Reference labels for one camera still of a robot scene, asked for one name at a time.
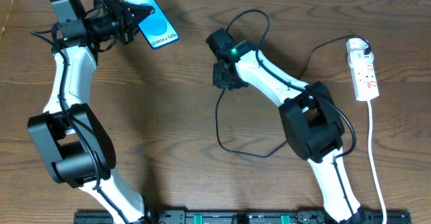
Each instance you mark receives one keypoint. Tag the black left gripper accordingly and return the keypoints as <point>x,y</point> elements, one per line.
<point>125,22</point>

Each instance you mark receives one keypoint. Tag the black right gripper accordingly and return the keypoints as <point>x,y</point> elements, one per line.
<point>223,79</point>

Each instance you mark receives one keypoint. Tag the blue Galaxy smartphone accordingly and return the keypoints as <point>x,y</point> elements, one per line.
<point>156,28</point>

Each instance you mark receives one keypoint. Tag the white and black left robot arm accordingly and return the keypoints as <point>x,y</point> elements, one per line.
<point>71,141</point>

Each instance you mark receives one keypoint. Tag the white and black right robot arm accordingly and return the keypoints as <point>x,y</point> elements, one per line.
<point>312,124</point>

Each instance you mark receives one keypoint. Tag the white charger plug adapter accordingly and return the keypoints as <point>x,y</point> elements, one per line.
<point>359,52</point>

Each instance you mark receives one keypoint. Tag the white power strip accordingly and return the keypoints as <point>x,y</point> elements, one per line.
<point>364,82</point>

